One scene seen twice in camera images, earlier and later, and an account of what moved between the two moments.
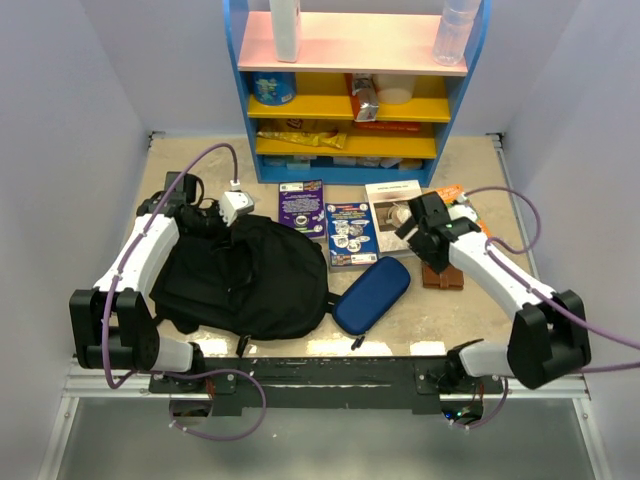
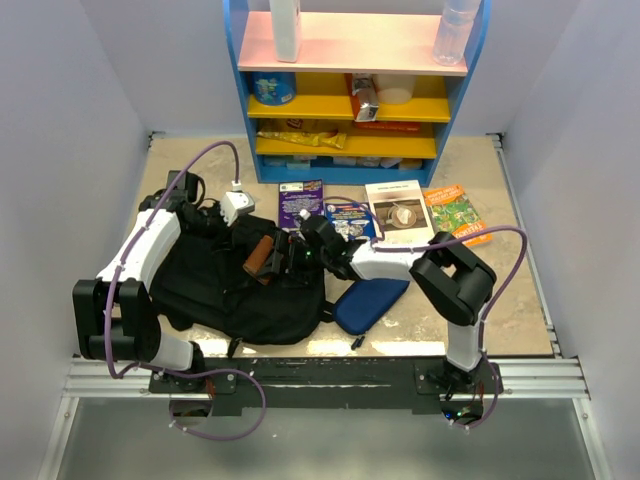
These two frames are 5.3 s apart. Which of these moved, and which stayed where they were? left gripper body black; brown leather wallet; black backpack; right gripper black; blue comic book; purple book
Moved: brown leather wallet; right gripper black
Stayed: left gripper body black; purple book; blue comic book; black backpack
